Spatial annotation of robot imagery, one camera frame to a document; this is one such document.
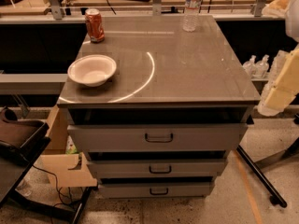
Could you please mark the clear plastic water bottle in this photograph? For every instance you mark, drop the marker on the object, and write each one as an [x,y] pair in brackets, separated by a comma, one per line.
[191,12]

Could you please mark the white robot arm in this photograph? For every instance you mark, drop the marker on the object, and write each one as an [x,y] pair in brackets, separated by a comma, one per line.
[289,10]

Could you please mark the left clear pump bottle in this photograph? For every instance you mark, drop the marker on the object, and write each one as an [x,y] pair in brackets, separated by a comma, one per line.
[249,65]

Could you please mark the bottom grey drawer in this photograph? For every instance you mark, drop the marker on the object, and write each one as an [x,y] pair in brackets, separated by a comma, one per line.
[156,190]

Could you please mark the white paper bowl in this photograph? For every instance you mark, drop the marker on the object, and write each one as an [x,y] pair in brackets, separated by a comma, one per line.
[92,70]

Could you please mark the cardboard box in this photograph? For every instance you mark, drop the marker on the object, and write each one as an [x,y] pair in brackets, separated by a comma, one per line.
[67,168]

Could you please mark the black stand leg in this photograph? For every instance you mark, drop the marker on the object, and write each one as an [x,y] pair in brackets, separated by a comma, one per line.
[275,197]

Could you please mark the grey drawer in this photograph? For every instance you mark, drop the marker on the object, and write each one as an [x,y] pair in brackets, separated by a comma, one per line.
[156,168]
[156,190]
[157,138]

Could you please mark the orange soda can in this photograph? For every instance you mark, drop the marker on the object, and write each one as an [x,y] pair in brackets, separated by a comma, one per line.
[94,26]

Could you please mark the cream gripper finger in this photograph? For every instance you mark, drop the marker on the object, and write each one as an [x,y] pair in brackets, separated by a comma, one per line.
[286,85]

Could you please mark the grey drawer cabinet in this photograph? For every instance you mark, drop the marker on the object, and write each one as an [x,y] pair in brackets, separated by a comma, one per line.
[165,76]

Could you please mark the metal frame rail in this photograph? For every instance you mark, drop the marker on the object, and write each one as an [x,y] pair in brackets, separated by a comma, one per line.
[71,11]

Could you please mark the top grey drawer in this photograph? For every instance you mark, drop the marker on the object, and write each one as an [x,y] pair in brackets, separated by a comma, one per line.
[157,138]

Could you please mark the middle grey drawer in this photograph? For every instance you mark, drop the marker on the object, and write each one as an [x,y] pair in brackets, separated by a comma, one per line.
[156,168]

